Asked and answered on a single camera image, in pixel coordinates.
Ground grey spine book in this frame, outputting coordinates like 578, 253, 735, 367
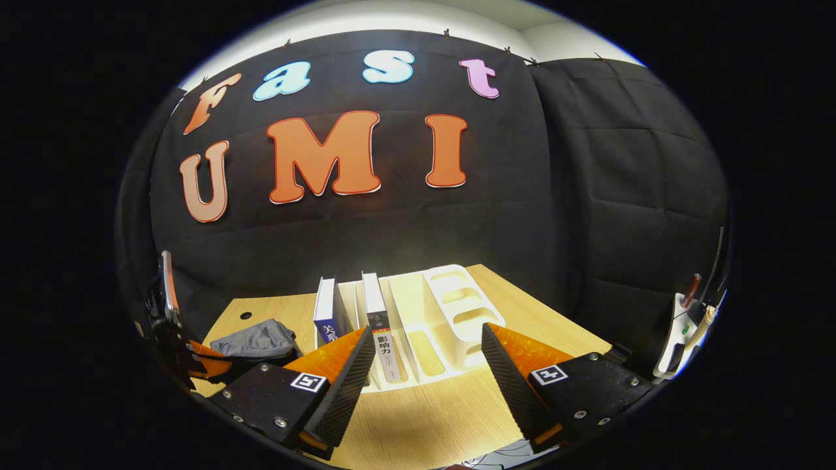
361, 272, 404, 384

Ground black backdrop cloth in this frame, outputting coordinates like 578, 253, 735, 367
116, 29, 729, 373

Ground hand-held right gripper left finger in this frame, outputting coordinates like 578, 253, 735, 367
208, 326, 377, 462

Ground blue cover book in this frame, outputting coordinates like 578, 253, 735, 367
313, 276, 353, 345

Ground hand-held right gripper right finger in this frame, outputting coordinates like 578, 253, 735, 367
481, 322, 656, 454

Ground grey schoolbag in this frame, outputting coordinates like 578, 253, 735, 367
209, 319, 302, 366

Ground white bookshelf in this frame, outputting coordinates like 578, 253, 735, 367
336, 264, 507, 392

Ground white stand with cables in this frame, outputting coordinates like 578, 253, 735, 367
653, 274, 722, 379

